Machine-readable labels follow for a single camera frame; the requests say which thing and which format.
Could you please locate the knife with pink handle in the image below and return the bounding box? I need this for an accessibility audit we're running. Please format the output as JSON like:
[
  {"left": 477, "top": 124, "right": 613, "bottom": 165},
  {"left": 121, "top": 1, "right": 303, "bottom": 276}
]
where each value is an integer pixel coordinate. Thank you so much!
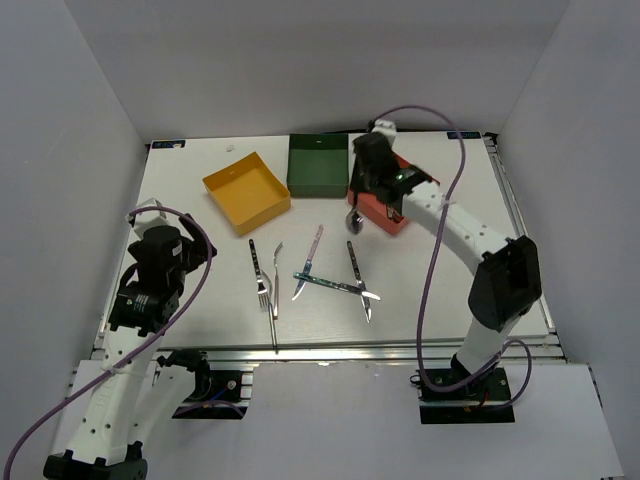
[{"left": 292, "top": 224, "right": 324, "bottom": 301}]

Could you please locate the blue label sticker right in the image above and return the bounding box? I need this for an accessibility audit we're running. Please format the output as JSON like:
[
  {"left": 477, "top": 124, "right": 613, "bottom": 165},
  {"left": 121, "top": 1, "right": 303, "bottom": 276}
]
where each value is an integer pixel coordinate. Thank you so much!
[{"left": 446, "top": 131, "right": 482, "bottom": 140}]

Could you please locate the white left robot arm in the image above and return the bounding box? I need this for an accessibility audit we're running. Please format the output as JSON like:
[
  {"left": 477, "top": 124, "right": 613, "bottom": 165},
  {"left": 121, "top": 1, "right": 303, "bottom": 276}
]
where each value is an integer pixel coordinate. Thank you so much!
[{"left": 43, "top": 213, "right": 217, "bottom": 479}]

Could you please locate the dark green square container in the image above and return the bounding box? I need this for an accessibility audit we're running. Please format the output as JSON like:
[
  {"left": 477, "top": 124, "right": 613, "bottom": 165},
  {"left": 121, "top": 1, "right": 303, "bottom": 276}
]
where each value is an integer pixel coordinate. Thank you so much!
[{"left": 286, "top": 133, "right": 350, "bottom": 199}]

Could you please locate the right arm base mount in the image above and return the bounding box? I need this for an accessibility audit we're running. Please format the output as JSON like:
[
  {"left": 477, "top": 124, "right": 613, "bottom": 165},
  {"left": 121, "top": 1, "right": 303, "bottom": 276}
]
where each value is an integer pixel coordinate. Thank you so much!
[{"left": 410, "top": 368, "right": 515, "bottom": 425}]

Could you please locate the yellow square container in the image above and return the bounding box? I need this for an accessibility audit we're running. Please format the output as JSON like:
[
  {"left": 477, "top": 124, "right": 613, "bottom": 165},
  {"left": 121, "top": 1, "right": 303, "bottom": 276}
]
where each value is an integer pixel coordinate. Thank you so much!
[{"left": 202, "top": 152, "right": 291, "bottom": 236}]

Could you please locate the fork with dark handle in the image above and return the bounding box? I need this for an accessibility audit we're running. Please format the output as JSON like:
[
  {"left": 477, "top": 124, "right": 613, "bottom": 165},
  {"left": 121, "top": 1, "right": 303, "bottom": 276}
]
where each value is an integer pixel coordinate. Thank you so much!
[{"left": 248, "top": 238, "right": 269, "bottom": 312}]

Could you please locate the knife with dark handle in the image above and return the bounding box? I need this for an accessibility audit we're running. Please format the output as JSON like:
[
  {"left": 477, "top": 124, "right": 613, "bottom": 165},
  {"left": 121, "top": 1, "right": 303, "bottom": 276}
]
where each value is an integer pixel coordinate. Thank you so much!
[{"left": 346, "top": 241, "right": 372, "bottom": 322}]

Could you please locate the blue label sticker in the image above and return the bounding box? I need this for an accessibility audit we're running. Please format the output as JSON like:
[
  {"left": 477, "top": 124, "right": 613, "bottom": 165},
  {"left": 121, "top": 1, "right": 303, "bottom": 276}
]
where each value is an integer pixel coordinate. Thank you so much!
[
  {"left": 150, "top": 140, "right": 186, "bottom": 149},
  {"left": 446, "top": 131, "right": 482, "bottom": 140}
]

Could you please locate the spoon with pink handle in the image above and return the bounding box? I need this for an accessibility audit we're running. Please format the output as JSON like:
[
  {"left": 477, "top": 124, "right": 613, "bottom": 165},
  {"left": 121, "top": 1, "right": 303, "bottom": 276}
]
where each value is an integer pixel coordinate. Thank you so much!
[{"left": 387, "top": 209, "right": 404, "bottom": 224}]

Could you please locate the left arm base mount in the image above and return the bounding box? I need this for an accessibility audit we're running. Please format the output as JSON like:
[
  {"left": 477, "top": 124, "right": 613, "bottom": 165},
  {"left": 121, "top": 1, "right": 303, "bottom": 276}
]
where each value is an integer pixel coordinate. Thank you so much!
[{"left": 154, "top": 349, "right": 252, "bottom": 420}]

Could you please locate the red square container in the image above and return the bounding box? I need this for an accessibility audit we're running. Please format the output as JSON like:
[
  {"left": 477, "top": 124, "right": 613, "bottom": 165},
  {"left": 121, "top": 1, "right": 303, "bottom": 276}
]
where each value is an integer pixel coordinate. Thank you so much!
[{"left": 347, "top": 155, "right": 410, "bottom": 236}]

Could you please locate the fork with pink handle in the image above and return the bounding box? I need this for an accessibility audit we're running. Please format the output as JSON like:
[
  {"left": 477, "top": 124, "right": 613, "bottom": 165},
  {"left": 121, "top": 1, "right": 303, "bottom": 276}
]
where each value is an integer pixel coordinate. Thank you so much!
[{"left": 271, "top": 241, "right": 283, "bottom": 321}]

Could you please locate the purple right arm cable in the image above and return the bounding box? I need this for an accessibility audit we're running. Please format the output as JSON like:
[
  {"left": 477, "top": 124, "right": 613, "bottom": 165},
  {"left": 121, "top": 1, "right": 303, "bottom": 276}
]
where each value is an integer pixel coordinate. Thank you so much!
[{"left": 367, "top": 104, "right": 532, "bottom": 401}]

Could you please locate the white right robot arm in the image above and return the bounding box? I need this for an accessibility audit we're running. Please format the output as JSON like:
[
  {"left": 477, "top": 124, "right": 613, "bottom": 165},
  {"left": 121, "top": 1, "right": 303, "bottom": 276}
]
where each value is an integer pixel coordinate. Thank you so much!
[{"left": 352, "top": 132, "right": 542, "bottom": 399}]

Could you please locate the blue label sticker left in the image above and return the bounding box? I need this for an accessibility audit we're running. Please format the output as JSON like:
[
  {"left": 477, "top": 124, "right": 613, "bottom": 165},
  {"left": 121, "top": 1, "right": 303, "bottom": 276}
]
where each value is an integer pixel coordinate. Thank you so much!
[{"left": 150, "top": 140, "right": 186, "bottom": 149}]

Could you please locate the knife with green handle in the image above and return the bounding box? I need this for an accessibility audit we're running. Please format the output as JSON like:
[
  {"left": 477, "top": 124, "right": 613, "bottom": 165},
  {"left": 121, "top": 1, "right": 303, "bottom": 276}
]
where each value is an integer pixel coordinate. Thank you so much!
[{"left": 293, "top": 272, "right": 381, "bottom": 301}]

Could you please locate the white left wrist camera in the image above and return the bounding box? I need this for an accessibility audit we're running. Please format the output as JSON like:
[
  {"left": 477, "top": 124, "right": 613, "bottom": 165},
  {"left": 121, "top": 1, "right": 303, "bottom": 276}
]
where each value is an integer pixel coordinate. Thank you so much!
[{"left": 126, "top": 210, "right": 170, "bottom": 239}]

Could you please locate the spoon with green handle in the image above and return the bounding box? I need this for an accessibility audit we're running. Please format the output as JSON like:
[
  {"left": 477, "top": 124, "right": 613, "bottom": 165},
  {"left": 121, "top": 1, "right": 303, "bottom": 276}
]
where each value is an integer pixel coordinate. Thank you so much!
[{"left": 345, "top": 193, "right": 364, "bottom": 235}]

